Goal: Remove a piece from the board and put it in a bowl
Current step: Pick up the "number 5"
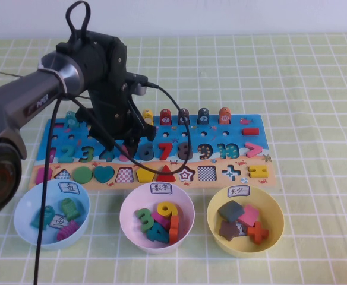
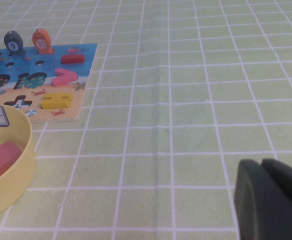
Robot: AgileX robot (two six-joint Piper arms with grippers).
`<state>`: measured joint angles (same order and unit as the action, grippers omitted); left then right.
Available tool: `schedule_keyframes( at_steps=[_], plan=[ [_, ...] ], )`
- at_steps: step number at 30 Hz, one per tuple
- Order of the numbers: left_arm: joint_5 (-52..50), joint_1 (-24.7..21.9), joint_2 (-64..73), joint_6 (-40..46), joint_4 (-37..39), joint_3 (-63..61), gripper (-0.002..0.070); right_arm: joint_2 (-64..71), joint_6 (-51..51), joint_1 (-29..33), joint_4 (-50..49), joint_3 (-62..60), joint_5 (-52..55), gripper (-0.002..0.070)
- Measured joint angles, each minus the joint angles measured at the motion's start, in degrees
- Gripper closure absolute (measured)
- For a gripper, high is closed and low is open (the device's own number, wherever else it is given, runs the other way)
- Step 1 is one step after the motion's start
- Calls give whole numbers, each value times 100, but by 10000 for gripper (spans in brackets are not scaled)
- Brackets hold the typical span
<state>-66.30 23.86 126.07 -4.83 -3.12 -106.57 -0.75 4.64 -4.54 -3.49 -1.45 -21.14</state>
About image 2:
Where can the pink trapezoid piece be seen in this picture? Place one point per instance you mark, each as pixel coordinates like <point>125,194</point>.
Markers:
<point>1,157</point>

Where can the colourful wooden puzzle board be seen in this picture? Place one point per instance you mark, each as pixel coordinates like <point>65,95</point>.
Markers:
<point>51,65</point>

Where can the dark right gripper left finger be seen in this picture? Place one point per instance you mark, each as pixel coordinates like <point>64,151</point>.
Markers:
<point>256,205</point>

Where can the red minus sign piece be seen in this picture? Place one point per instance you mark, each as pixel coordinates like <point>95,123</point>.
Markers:
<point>73,59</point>

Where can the pink greater-than sign piece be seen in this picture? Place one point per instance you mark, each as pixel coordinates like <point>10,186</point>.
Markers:
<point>59,80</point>

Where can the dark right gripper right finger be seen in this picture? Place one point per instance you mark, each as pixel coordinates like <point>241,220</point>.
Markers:
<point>286,180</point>

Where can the yellow equals sign piece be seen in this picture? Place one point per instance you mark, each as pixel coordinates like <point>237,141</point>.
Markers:
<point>47,103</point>

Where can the dark grey fish number nine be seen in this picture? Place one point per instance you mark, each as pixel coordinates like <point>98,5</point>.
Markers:
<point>13,40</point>

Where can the yellow plastic bowl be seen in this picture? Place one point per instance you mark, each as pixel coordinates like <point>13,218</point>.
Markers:
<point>11,190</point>

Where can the orange fish number ten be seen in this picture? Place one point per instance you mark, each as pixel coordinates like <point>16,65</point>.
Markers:
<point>41,37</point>

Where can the green checked tablecloth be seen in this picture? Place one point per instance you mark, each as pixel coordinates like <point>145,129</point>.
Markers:
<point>186,125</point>

